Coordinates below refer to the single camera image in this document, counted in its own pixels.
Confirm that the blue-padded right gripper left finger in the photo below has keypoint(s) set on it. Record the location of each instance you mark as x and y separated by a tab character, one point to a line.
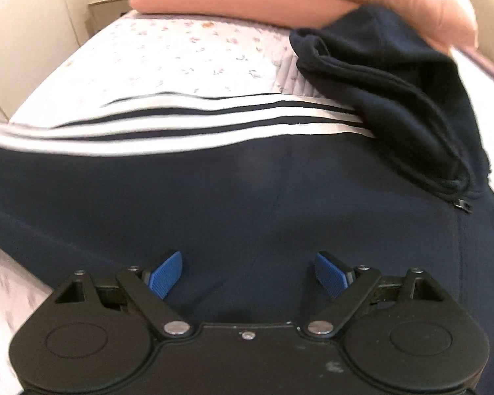
163	275

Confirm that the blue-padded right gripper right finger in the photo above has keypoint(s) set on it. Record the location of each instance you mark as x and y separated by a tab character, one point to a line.
334	276

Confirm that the navy blue striped jacket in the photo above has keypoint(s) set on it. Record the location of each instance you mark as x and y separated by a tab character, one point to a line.
383	335

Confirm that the floral quilted bed cover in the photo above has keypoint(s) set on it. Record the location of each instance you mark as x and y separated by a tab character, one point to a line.
181	65

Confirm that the wooden nightstand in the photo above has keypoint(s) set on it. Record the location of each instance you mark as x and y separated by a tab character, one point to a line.
104	12

